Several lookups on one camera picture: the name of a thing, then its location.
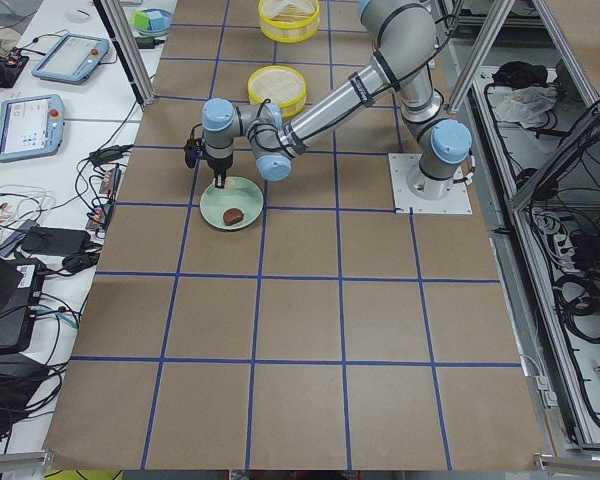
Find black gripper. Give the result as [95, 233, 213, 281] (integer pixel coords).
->
[204, 153, 233, 188]

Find white steamed bun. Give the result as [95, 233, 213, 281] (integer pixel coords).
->
[224, 178, 236, 191]

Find brown steamed bun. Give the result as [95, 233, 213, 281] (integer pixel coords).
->
[222, 208, 244, 226]

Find yellow steamer layer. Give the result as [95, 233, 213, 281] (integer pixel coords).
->
[247, 65, 307, 119]
[257, 0, 320, 43]

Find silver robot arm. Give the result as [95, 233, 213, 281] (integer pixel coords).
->
[184, 1, 472, 199]

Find light green plate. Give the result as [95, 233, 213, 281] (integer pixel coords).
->
[199, 176, 264, 231]

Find black power adapter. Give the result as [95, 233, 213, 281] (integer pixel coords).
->
[135, 37, 165, 49]

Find blue foam cube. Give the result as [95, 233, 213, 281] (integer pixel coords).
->
[146, 9, 170, 32]

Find blue plate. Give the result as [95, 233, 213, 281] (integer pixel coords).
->
[131, 8, 173, 37]

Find green foam cube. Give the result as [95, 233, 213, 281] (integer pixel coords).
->
[131, 11, 150, 30]

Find black power brick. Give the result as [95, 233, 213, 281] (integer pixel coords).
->
[20, 226, 90, 256]

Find upper teach pendant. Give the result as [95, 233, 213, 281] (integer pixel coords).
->
[32, 34, 110, 85]

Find teach pendant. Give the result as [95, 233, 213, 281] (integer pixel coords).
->
[32, 34, 110, 85]
[0, 94, 65, 163]

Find lower teach pendant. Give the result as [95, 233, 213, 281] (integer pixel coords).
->
[0, 94, 65, 163]

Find black laptop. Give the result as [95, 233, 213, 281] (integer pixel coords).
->
[0, 258, 44, 355]

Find white crumpled cloth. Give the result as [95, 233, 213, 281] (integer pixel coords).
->
[494, 86, 558, 129]

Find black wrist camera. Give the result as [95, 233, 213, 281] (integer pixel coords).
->
[183, 138, 200, 169]

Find aluminium frame post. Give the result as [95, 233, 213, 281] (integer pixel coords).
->
[93, 0, 155, 110]

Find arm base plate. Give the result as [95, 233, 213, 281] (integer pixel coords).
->
[388, 153, 472, 216]

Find black coiled cables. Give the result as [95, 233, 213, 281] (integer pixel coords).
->
[552, 274, 600, 346]

